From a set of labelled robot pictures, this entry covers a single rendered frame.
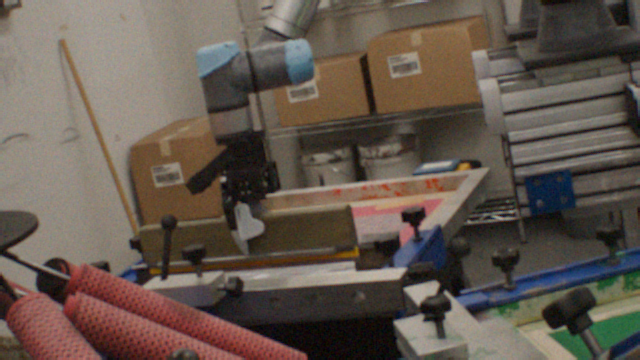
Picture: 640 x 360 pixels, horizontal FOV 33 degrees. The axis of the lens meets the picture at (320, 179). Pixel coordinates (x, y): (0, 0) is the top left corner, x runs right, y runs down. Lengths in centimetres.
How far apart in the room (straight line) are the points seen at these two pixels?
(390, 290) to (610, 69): 70
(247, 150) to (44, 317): 84
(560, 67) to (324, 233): 56
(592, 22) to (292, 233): 68
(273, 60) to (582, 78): 61
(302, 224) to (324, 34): 397
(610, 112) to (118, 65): 364
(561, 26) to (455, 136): 363
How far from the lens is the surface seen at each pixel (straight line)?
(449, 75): 513
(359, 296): 168
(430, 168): 264
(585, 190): 219
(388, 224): 227
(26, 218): 125
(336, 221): 185
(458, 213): 216
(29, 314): 110
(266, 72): 185
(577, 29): 209
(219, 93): 185
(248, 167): 188
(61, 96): 502
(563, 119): 211
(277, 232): 189
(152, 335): 117
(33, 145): 480
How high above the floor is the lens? 153
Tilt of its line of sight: 12 degrees down
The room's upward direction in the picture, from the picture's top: 12 degrees counter-clockwise
